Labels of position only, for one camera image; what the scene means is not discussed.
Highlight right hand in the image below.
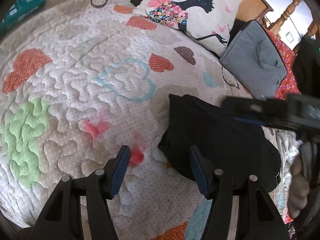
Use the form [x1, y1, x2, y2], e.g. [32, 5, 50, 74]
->
[287, 142, 312, 219]

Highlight white floral silhouette pillow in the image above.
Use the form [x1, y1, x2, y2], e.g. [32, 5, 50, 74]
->
[133, 0, 242, 56]

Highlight black pants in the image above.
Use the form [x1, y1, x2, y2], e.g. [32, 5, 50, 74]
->
[158, 94, 281, 192]

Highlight wooden headboard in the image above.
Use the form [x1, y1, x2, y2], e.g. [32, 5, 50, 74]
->
[222, 0, 320, 53]

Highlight grey laptop bag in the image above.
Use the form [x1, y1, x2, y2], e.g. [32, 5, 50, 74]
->
[220, 20, 287, 99]

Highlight heart-patterned quilted bedspread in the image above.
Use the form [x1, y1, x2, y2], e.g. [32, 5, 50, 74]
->
[0, 0, 304, 240]

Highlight teal cardboard box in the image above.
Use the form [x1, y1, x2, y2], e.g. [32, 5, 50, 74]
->
[1, 0, 46, 36]

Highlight white fleece blanket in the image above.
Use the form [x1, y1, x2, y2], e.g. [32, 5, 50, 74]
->
[276, 129, 302, 171]

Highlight red floral bedsheet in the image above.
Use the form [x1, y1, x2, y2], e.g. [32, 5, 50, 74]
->
[265, 27, 302, 100]

